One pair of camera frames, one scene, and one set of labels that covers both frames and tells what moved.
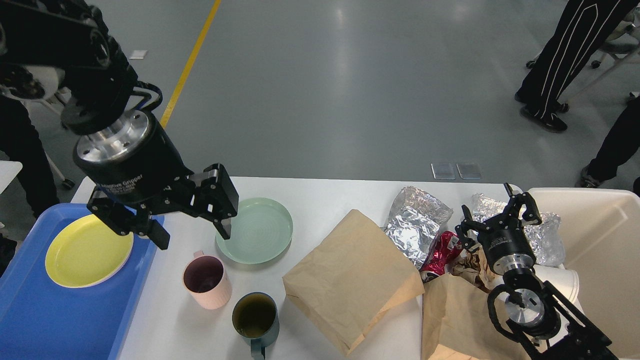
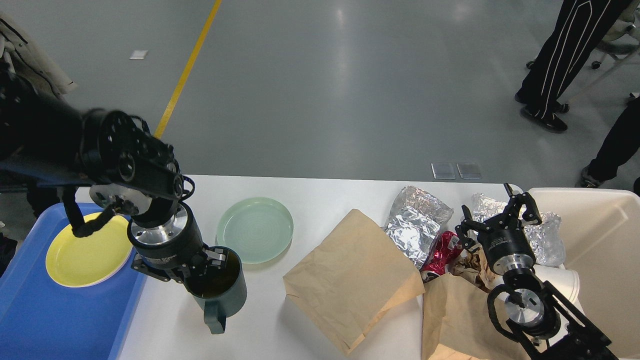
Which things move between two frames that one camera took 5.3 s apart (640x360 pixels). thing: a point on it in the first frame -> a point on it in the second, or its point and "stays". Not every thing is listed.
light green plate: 260,230 stays
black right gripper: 506,245 stays
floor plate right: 469,171 stays
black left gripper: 133,160 -> 161,249
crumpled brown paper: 473,266 stays
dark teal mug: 255,318 -> 222,293
